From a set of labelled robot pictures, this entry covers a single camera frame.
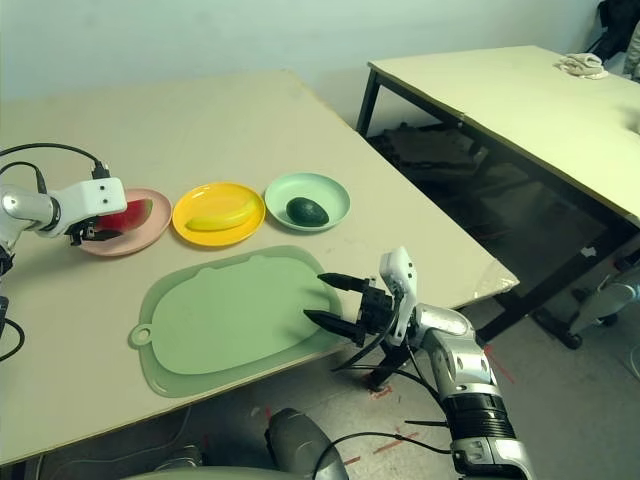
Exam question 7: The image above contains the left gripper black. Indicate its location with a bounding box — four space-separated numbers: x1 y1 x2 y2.
66 215 125 248

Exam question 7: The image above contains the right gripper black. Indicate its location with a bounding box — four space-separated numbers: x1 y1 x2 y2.
302 271 399 348

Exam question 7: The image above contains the red watermelon slice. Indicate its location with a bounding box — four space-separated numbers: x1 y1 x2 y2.
97 198 155 234

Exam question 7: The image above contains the dark green avocado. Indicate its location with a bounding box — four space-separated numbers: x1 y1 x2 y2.
285 196 330 226

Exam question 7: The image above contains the yellow banana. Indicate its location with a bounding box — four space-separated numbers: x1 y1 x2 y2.
185 196 263 232

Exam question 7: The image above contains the pink plastic plate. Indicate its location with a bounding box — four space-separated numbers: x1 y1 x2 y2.
79 188 172 258

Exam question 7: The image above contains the black work table leg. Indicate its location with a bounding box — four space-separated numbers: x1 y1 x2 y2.
368 342 419 394

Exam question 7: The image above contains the pale green plastic plate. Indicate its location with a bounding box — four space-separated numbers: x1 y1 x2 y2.
263 172 351 232

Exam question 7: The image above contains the yellow plastic plate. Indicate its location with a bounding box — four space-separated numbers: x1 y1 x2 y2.
171 181 266 248

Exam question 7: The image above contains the pale green plastic tray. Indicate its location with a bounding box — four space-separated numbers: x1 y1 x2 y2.
128 244 347 400

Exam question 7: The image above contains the grey right robot leg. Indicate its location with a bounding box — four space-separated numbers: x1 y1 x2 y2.
263 407 349 480

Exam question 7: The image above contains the grey robot leg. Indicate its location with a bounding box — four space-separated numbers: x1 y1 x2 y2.
263 407 349 480
164 442 207 469

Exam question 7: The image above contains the red floor tape strip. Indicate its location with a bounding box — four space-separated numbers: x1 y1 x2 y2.
373 431 420 454

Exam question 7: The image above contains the black crumpled sheet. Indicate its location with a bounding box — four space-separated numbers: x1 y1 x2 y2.
369 124 484 176

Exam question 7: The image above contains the silver robot torso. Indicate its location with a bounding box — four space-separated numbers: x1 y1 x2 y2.
124 462 351 480

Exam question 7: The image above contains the grey left robot leg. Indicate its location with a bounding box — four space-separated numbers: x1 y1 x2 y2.
164 442 207 469

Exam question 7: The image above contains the grey wheeled equipment base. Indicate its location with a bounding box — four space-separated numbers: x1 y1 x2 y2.
564 263 640 350

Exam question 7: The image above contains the white crumpled cloth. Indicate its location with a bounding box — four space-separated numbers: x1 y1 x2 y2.
552 51 609 82

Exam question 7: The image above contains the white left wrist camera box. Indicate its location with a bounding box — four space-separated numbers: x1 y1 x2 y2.
49 177 128 237

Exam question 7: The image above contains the black cable with plug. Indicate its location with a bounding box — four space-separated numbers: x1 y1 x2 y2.
0 143 112 179

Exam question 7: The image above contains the side table with black frame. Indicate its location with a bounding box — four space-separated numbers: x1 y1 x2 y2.
357 44 640 351

